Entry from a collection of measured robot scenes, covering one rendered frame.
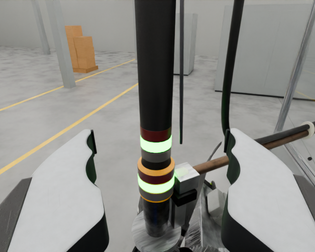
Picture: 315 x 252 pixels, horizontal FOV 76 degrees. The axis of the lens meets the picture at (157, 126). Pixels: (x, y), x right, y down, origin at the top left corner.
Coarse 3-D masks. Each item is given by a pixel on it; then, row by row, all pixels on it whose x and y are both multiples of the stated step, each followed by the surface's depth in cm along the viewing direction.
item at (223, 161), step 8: (288, 136) 34; (296, 136) 35; (304, 136) 36; (264, 144) 32; (272, 144) 32; (280, 144) 33; (216, 160) 28; (224, 160) 28; (200, 168) 27; (208, 168) 27; (216, 168) 28
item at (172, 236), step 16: (176, 176) 25; (192, 176) 25; (176, 192) 26; (192, 192) 26; (176, 208) 26; (144, 224) 29; (176, 224) 28; (144, 240) 27; (160, 240) 27; (176, 240) 27
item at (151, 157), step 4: (144, 152) 21; (148, 152) 21; (164, 152) 21; (168, 152) 22; (144, 156) 22; (148, 156) 21; (152, 156) 21; (156, 156) 21; (160, 156) 21; (164, 156) 21; (168, 156) 22; (148, 160) 21; (152, 160) 21; (156, 160) 21; (160, 160) 21; (164, 160) 22
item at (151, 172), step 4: (140, 160) 23; (172, 160) 23; (140, 164) 23; (172, 164) 23; (140, 168) 22; (144, 168) 22; (164, 168) 22; (168, 168) 22; (172, 168) 22; (144, 172) 22; (148, 172) 22; (152, 172) 22; (156, 172) 22; (160, 172) 22; (164, 172) 22; (168, 172) 22; (152, 184) 22; (156, 184) 22; (160, 184) 22; (148, 192) 23; (160, 192) 23; (172, 192) 25; (148, 200) 24; (164, 200) 24
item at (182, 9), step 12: (180, 0) 15; (180, 12) 16; (180, 24) 16; (180, 36) 16; (180, 48) 17; (180, 60) 17; (180, 72) 18; (180, 84) 18; (180, 96) 19; (180, 108) 19; (180, 120) 20; (180, 132) 20
